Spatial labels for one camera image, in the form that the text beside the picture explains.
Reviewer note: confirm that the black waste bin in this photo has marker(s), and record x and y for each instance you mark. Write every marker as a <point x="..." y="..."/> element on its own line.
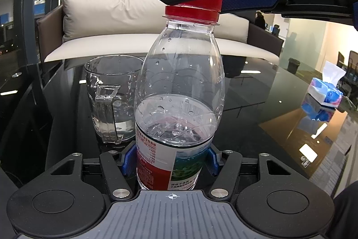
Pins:
<point x="294" y="64"/>

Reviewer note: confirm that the black office chair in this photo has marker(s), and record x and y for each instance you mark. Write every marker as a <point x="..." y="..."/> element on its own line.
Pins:
<point x="349" y="68"/>

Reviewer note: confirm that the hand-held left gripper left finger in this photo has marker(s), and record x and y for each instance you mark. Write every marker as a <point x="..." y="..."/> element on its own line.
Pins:
<point x="129" y="162"/>

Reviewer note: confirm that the red bottle cap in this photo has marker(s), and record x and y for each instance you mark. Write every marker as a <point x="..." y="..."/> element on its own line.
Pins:
<point x="195" y="10"/>

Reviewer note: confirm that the blue tissue pack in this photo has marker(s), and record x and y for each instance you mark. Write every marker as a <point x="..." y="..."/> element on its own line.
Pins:
<point x="325" y="89"/>

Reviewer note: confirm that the person's dark trouser leg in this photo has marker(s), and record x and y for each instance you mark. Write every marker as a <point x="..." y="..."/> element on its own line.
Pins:
<point x="345" y="213"/>

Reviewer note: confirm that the round metal table fitting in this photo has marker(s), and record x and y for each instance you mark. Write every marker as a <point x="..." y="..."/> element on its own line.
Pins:
<point x="16" y="74"/>

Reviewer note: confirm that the beige cushioned sofa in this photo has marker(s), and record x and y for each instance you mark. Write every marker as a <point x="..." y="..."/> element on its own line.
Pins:
<point x="112" y="23"/>

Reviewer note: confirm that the clear plastic water bottle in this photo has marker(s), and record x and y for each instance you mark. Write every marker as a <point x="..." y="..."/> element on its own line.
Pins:
<point x="179" y="82"/>

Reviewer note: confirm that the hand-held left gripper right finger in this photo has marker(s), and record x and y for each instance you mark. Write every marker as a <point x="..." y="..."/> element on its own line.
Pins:
<point x="211" y="162"/>

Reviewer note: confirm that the clear glass mug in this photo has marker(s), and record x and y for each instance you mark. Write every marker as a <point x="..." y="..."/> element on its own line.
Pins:
<point x="112" y="93"/>

